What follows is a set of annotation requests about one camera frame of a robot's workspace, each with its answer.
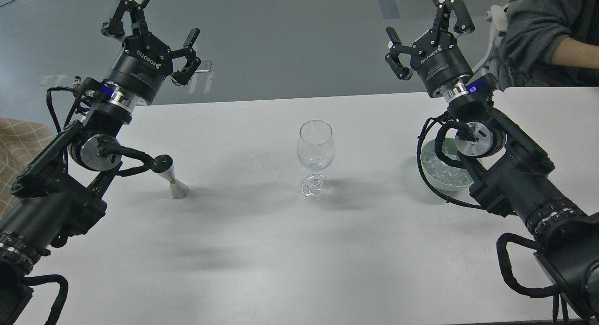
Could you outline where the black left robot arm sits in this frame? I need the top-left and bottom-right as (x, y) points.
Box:
(0, 0), (201, 325)

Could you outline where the beige checked cloth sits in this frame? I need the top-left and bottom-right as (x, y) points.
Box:
(0, 118), (55, 218)

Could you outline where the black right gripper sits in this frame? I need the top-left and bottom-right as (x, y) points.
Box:
(385, 0), (475, 99)

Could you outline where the green bowl of ice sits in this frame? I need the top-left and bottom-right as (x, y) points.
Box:
(419, 140), (474, 192)

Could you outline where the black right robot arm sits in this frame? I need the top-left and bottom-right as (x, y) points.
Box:
(385, 0), (599, 324)

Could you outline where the clear wine glass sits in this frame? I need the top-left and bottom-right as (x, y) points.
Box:
(297, 120), (336, 200)

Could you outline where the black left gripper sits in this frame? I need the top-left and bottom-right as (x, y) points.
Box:
(101, 0), (202, 105)

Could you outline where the steel double jigger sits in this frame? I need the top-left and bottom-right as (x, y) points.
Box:
(152, 155), (189, 199)

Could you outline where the person in grey sweater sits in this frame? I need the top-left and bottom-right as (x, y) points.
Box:
(498, 0), (599, 89)

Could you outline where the white office chair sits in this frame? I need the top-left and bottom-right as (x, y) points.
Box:
(473, 3), (510, 78)

